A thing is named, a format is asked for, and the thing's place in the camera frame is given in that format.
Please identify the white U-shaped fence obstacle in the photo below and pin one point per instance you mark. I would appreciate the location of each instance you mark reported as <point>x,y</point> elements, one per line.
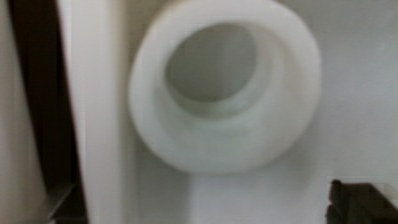
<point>21,189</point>

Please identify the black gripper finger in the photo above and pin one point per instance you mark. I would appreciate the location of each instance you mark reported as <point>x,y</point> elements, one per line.
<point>359,205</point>

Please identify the white square tabletop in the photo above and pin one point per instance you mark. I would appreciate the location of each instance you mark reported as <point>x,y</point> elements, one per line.
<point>235,106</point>

